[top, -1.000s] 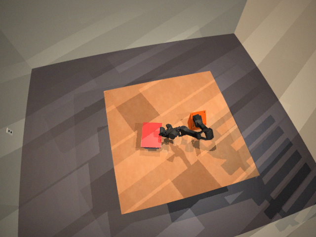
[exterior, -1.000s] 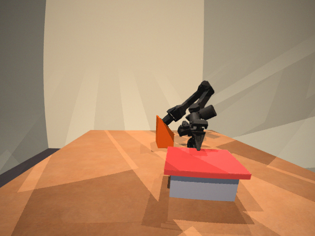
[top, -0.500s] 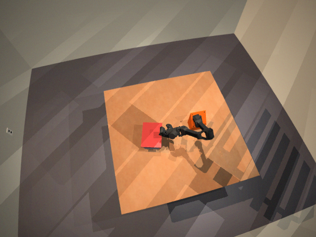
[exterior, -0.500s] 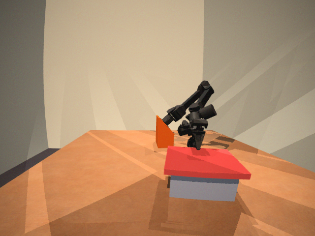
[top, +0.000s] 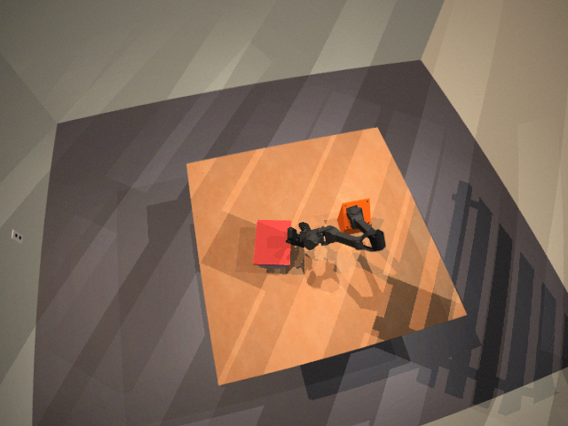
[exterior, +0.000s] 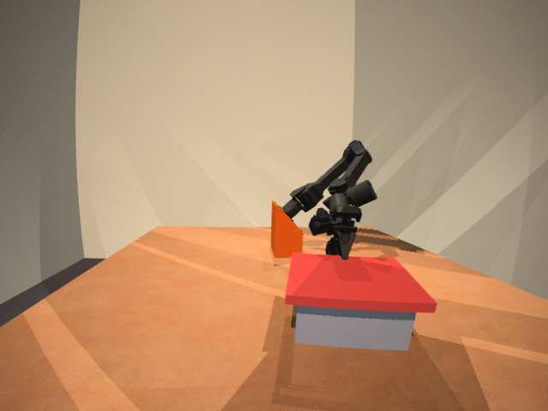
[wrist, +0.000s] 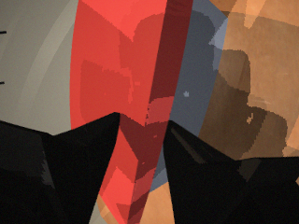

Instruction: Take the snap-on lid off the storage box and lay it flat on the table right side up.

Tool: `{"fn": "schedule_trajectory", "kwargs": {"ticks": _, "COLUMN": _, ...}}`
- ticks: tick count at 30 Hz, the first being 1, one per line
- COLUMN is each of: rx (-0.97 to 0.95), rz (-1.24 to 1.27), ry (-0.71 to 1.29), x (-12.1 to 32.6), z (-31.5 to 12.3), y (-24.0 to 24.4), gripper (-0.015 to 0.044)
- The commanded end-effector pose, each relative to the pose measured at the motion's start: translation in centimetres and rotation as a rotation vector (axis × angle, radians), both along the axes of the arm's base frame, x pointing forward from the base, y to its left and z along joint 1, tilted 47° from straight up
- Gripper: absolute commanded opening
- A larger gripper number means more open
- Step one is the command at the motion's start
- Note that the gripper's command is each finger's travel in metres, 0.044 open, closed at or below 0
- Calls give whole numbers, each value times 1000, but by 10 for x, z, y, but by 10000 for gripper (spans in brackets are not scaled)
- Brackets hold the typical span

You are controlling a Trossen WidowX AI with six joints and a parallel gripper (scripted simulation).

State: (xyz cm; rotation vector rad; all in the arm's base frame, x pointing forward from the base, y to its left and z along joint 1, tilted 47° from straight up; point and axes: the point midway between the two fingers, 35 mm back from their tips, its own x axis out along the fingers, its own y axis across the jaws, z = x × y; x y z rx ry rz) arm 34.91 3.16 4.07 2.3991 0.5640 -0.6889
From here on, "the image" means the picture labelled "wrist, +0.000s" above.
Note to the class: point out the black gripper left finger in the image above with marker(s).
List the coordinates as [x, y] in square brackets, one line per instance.
[69, 166]

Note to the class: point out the grey open box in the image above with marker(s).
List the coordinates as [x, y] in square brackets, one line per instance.
[200, 61]

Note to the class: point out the red box lid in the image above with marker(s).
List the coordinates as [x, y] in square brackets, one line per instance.
[125, 58]

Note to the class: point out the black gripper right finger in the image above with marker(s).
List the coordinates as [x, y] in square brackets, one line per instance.
[206, 185]

